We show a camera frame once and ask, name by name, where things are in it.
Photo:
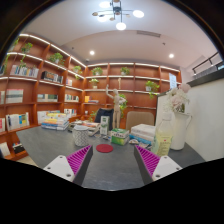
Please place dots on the white jug vase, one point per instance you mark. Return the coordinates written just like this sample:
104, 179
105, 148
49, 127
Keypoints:
179, 131

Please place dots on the green and white box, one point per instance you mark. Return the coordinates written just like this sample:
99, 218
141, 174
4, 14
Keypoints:
119, 136

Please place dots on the stack of magazines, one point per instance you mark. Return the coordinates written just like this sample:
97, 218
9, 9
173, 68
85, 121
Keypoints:
90, 126

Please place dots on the ceiling air vent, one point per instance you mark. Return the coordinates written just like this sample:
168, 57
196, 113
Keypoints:
148, 33

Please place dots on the green and white carton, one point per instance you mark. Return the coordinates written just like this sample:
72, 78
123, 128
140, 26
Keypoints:
104, 125

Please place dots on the black track light rail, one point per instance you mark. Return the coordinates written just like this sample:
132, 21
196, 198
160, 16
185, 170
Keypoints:
209, 61

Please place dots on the stack of white books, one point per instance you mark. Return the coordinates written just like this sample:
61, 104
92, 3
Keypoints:
143, 130

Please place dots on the pink and white flower bouquet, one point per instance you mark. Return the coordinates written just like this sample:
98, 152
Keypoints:
176, 98

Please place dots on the round recessed ceiling light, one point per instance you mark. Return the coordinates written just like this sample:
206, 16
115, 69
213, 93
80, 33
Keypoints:
92, 52
171, 55

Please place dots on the stack of colourful books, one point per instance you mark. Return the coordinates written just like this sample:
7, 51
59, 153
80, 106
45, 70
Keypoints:
55, 121

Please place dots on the small orange white packet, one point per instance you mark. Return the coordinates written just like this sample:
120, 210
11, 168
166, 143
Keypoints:
133, 141

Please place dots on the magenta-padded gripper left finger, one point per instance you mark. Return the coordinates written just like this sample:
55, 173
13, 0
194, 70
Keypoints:
58, 166

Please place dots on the branched ceiling lamp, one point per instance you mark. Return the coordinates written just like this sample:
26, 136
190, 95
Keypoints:
116, 13

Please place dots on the flat round red coaster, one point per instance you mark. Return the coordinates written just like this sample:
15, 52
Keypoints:
104, 148

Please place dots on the wooden wall shelf unit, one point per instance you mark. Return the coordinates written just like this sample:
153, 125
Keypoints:
50, 86

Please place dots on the beige chair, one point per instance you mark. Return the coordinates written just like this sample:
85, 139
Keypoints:
140, 118

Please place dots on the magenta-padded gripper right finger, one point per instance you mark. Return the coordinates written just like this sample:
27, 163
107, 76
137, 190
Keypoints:
166, 165

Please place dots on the clear bottle with yellow drink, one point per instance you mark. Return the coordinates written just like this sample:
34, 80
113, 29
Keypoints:
162, 138

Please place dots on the wooden artist mannequin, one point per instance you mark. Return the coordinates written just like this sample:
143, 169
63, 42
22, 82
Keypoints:
116, 106

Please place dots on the grey curtain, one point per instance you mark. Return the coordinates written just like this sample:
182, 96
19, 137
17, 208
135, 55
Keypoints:
205, 71

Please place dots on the dark chair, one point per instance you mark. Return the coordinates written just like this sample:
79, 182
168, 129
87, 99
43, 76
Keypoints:
103, 115

